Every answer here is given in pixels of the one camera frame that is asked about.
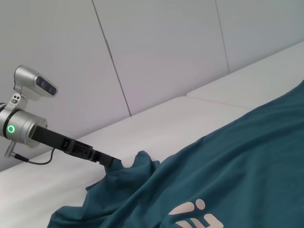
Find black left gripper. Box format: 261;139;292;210
30;125;124;173

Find teal blue printed T-shirt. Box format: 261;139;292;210
47;79;304;228

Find left arm cable with plug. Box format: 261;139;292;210
3;141;56;165

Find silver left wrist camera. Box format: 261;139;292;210
6;65;58;112

